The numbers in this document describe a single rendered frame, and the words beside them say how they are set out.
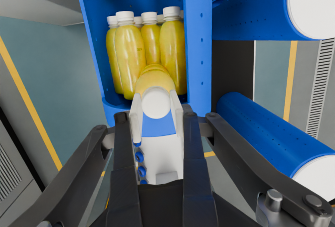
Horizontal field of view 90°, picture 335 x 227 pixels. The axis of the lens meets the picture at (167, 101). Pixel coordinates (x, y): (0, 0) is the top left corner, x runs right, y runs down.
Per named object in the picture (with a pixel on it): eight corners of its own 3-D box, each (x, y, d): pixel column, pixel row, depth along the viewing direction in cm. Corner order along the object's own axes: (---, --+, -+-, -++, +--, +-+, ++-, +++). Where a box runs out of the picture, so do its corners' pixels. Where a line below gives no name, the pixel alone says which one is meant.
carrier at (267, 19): (243, 20, 130) (220, -11, 121) (399, -14, 48) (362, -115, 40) (216, 48, 135) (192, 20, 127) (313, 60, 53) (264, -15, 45)
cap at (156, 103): (171, 112, 24) (173, 117, 22) (144, 116, 24) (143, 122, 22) (168, 85, 23) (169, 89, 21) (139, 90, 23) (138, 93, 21)
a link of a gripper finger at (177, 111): (175, 110, 15) (183, 110, 15) (169, 89, 22) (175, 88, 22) (177, 138, 16) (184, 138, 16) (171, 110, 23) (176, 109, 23)
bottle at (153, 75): (171, 88, 42) (184, 121, 24) (143, 93, 42) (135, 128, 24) (167, 60, 40) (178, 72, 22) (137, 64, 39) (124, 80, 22)
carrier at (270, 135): (214, 120, 158) (243, 120, 161) (279, 206, 76) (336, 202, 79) (218, 91, 148) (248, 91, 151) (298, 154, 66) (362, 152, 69)
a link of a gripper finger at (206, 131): (186, 125, 14) (221, 122, 14) (178, 104, 19) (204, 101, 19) (187, 141, 15) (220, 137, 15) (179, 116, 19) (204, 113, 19)
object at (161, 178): (155, 177, 77) (156, 210, 62) (154, 171, 76) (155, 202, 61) (177, 175, 77) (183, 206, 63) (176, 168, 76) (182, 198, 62)
